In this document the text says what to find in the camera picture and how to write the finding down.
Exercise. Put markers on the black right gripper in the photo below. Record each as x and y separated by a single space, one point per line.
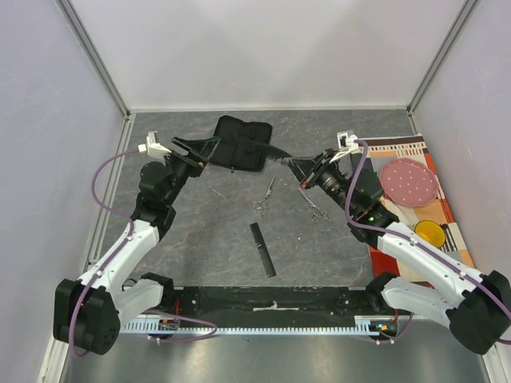
314 175

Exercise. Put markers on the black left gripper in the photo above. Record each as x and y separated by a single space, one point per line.
201 150

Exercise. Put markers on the black handled tail comb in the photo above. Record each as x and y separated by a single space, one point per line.
271 152

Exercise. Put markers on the black zip tool case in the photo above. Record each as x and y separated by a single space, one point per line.
237 147

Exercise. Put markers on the black barber comb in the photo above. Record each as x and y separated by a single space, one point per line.
261 246

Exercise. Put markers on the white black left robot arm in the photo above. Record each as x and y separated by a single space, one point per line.
88 312

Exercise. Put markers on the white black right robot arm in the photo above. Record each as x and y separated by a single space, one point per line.
474 306

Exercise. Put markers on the silver hair scissors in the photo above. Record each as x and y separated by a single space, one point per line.
316 213

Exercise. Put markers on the silver thinning scissors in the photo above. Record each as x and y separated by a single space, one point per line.
262 205

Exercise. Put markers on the colourful patterned cloth mat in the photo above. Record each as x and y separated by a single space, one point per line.
383 151

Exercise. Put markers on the pink dotted plate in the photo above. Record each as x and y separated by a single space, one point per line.
408 182

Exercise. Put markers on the yellow plastic bowl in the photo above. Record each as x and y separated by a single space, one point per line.
431 232

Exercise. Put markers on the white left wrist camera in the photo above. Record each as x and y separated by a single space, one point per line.
152 147

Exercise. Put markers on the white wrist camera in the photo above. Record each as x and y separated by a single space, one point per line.
347 144
152 147

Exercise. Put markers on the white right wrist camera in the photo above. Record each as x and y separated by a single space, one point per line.
347 144

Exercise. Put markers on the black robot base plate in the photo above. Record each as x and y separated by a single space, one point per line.
196 300

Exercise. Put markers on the light blue cable duct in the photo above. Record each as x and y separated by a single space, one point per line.
158 326

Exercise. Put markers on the aluminium frame post left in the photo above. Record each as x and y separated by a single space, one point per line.
78 27

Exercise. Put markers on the aluminium frame post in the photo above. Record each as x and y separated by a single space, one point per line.
78 27
452 35

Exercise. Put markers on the aluminium frame post right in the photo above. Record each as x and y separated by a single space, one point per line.
452 35

